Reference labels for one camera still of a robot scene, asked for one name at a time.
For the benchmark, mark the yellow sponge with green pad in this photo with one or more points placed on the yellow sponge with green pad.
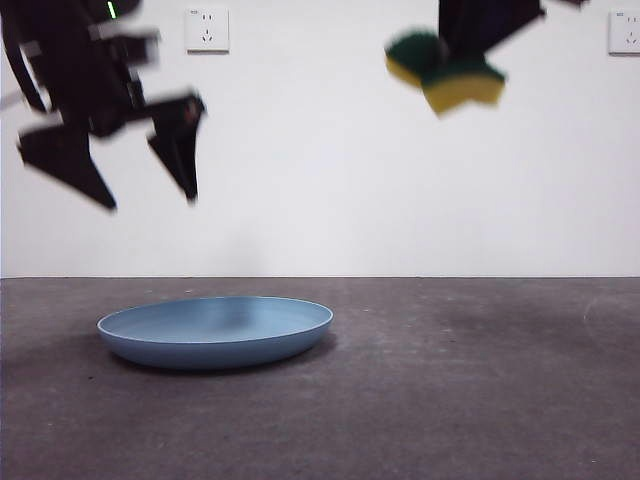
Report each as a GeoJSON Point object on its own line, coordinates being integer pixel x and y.
{"type": "Point", "coordinates": [450, 85]}

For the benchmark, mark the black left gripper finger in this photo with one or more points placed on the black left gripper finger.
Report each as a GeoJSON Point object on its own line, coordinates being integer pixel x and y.
{"type": "Point", "coordinates": [180, 145]}
{"type": "Point", "coordinates": [65, 155]}

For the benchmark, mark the light blue round plate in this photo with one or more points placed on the light blue round plate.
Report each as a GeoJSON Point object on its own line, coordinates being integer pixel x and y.
{"type": "Point", "coordinates": [215, 335]}

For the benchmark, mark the white wall socket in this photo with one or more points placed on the white wall socket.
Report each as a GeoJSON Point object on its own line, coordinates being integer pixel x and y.
{"type": "Point", "coordinates": [207, 30]}
{"type": "Point", "coordinates": [625, 32]}

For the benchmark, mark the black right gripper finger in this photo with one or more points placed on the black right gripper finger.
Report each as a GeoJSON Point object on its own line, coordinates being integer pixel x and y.
{"type": "Point", "coordinates": [475, 25]}

